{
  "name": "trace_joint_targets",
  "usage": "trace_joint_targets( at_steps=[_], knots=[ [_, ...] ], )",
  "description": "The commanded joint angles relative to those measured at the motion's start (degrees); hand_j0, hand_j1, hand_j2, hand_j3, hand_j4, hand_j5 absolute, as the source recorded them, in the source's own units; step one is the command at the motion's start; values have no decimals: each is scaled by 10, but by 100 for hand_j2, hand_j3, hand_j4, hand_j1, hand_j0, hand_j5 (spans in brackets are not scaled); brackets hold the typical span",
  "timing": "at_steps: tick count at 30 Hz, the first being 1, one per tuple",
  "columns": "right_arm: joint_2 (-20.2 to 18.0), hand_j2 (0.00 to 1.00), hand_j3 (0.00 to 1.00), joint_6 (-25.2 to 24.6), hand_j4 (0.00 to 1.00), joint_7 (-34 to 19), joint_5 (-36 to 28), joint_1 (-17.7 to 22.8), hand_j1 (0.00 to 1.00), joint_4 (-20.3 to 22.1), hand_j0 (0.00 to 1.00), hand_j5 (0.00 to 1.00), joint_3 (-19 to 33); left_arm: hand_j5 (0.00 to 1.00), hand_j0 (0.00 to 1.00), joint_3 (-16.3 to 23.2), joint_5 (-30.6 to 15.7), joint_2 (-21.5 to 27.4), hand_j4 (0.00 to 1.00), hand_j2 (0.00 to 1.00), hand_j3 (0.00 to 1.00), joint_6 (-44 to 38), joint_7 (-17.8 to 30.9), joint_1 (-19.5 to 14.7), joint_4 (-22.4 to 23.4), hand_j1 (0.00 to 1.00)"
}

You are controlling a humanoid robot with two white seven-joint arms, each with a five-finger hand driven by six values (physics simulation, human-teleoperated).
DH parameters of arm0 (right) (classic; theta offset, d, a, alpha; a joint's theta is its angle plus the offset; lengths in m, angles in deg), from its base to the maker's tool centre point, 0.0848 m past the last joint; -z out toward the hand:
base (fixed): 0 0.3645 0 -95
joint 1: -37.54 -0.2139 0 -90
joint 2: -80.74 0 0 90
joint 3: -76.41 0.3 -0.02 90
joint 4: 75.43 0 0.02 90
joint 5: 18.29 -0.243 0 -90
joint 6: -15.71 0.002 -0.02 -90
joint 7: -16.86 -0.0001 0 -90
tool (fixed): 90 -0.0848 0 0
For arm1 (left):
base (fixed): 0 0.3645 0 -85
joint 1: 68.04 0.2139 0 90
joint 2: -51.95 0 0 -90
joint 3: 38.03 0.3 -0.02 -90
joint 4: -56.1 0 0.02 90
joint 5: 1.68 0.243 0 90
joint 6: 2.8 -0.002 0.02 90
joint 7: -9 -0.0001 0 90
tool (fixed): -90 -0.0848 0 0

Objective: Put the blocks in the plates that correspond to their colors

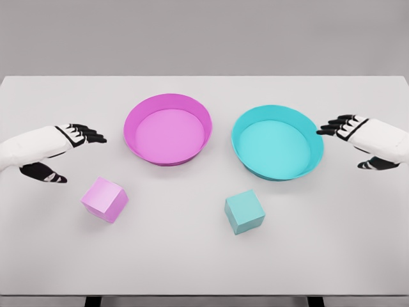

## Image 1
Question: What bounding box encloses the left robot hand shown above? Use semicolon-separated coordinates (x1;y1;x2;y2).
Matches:
8;123;108;184

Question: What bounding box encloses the cyan cube block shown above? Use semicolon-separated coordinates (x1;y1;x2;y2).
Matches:
224;189;266;237

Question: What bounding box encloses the pink cube block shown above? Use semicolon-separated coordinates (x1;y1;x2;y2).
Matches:
80;176;129;224

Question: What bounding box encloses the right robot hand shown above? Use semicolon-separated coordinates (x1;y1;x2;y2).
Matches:
316;114;409;171

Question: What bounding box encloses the pink round plate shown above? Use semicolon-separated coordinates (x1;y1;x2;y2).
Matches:
123;93;213;167

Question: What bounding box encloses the cyan round plate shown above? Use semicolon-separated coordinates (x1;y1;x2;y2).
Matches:
231;104;325;182

